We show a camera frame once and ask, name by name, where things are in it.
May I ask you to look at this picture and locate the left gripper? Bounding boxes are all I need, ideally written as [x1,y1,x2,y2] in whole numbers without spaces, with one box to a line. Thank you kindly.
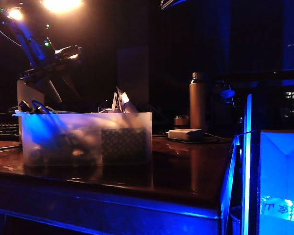
[19,46,84,103]

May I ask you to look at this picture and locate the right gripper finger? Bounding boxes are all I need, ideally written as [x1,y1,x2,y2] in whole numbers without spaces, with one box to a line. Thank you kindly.
[160,0,187,10]

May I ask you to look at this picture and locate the translucent frosted plastic box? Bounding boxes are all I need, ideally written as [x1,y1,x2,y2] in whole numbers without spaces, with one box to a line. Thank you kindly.
[20,112,153,170]

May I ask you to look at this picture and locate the white bottle with black lid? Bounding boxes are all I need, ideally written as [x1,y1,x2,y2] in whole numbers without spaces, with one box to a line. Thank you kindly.
[17,70,46,114]

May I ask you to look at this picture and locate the crumpled white paper packets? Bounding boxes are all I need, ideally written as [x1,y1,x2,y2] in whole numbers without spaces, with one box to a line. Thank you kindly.
[111,86,139,114]

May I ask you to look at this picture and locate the black keyboard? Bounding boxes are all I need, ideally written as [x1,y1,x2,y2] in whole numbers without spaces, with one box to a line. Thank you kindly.
[0,123,22,142]

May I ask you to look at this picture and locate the checkered patterned pouch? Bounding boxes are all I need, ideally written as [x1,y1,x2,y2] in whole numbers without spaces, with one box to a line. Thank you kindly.
[100,127,148,163]

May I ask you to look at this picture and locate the brown metal bottle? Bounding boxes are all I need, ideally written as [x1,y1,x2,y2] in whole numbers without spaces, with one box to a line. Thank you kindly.
[189,71,208,131]

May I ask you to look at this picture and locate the small dark jar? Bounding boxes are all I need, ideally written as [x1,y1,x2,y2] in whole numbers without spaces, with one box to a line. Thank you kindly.
[173,117,190,130]

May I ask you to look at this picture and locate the white power adapter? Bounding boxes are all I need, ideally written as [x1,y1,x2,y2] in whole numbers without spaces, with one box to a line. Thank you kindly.
[168,128,203,141]

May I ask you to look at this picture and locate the blue-lit slanted bar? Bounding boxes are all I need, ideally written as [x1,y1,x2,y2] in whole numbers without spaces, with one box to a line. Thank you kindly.
[220,138,239,235]

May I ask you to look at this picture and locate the white carton with label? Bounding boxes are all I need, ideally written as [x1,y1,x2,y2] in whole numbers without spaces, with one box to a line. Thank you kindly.
[259,130,294,235]

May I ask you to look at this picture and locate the blue cable loop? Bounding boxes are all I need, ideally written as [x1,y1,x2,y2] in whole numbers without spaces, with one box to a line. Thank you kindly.
[30,99,52,115]

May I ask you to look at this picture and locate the white cable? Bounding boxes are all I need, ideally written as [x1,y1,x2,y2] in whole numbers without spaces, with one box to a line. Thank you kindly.
[12,109,35,116]

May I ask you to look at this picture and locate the black adapter cable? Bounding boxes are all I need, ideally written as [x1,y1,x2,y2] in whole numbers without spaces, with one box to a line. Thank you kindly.
[161,132,233,145]

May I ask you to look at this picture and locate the blue-lit vertical post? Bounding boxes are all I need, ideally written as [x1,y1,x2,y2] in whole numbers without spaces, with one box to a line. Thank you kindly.
[242,94,253,235]

